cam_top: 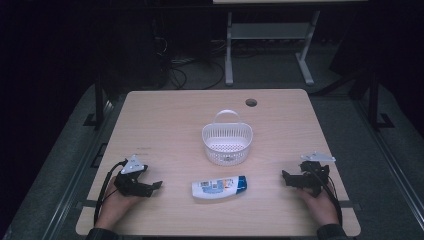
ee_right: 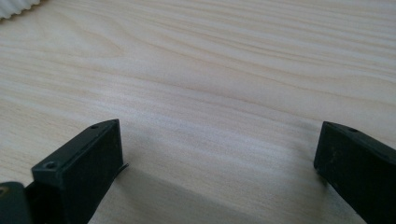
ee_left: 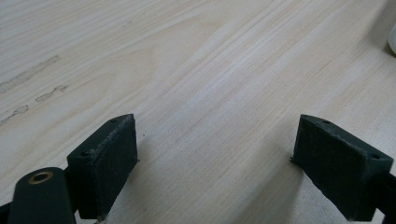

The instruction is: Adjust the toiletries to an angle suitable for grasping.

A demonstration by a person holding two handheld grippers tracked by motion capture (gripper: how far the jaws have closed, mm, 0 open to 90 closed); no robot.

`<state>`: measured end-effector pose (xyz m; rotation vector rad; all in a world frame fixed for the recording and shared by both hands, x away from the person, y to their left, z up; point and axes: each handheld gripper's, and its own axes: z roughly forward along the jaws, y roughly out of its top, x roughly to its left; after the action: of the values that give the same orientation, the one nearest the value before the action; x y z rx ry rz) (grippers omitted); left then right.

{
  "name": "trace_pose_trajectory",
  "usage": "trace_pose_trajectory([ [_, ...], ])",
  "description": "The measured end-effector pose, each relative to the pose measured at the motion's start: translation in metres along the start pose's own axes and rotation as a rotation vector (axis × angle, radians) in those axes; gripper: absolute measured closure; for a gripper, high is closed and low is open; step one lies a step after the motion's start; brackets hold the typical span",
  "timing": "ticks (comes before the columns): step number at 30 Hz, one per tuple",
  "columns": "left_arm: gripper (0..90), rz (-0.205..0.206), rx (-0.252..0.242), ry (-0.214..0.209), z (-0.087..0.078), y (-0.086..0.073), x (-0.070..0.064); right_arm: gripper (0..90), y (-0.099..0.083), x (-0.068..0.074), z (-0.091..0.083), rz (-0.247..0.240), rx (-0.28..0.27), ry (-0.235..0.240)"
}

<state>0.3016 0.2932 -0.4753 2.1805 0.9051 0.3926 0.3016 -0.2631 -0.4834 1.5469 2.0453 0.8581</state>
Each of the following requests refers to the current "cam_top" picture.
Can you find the dark computer tower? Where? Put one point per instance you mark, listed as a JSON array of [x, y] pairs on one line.
[[140, 53]]

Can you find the white and blue shampoo bottle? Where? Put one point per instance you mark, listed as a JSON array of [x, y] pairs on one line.
[[218, 187]]

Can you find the person's right hand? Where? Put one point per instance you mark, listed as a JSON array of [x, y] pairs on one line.
[[318, 206]]

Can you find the black metal stand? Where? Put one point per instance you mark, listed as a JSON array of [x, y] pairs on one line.
[[374, 100], [99, 103]]

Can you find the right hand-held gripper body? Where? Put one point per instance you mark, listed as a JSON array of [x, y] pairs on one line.
[[315, 175]]

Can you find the person's left hand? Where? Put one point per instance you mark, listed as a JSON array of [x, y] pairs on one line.
[[115, 208]]

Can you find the white plastic basket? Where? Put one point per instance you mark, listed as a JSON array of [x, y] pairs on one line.
[[227, 138]]

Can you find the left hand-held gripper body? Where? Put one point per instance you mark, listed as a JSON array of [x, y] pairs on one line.
[[130, 178]]

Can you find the white metal table frame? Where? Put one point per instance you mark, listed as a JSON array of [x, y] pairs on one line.
[[270, 30]]

